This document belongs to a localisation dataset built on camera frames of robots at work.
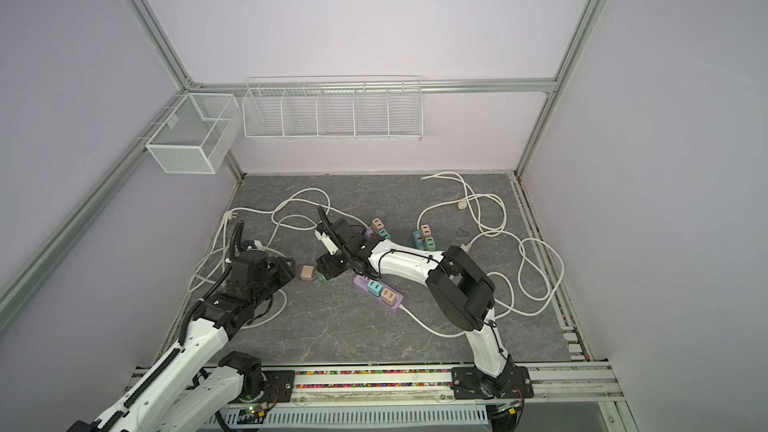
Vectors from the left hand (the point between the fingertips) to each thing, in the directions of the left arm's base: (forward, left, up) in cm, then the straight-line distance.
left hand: (291, 267), depth 82 cm
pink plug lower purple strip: (-8, -26, -6) cm, 28 cm away
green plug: (+1, -6, -9) cm, 11 cm away
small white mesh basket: (+41, +34, +14) cm, 55 cm away
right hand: (+3, -8, -5) cm, 10 cm away
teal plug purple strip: (-5, -22, -5) cm, 24 cm away
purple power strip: (-2, -19, -9) cm, 21 cm away
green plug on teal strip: (+8, -40, -6) cm, 41 cm away
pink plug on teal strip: (+13, -40, -6) cm, 42 cm away
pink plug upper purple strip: (+16, -24, -5) cm, 29 cm away
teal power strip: (+12, -37, -10) cm, 40 cm away
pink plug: (+3, -2, -10) cm, 10 cm away
